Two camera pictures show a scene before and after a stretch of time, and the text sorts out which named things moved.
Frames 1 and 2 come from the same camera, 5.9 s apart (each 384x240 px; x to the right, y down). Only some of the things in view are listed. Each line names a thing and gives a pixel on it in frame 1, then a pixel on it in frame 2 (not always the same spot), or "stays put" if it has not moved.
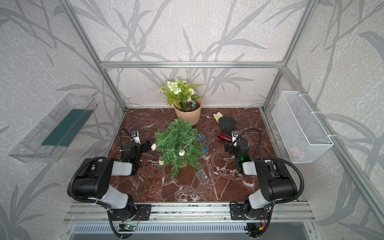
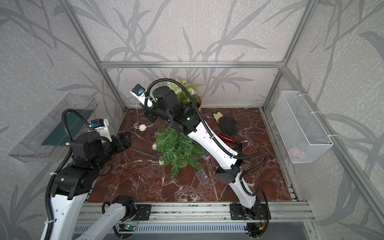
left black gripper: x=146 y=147 → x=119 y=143
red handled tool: x=225 y=137 stays put
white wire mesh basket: x=303 y=139 stays put
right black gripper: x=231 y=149 → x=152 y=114
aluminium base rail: x=280 y=212 stays put
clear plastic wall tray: x=48 y=141 stays put
